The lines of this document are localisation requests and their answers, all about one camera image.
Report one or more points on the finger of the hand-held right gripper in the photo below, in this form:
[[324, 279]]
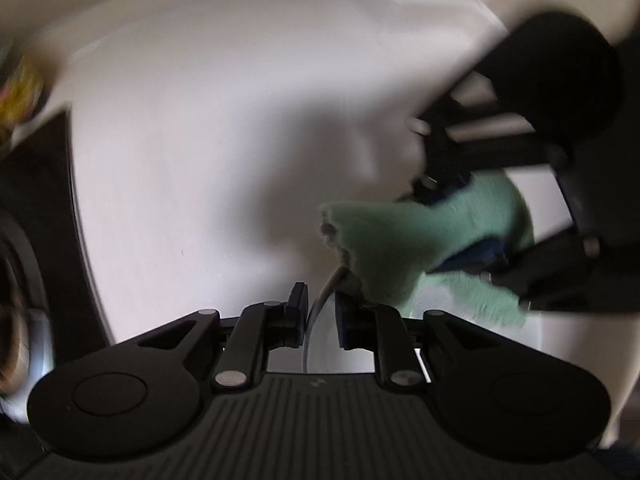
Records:
[[500, 152], [545, 270]]

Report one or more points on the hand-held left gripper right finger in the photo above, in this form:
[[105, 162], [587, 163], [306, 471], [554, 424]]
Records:
[[342, 325]]

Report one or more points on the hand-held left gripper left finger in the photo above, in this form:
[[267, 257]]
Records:
[[299, 321]]

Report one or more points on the white bowl with grey pattern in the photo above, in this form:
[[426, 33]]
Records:
[[322, 340]]

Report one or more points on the green cloth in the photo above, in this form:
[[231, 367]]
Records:
[[390, 245]]

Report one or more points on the gas burner with pan support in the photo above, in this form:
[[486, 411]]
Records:
[[20, 310]]

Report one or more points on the black glass gas stove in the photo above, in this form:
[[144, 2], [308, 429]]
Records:
[[45, 185]]

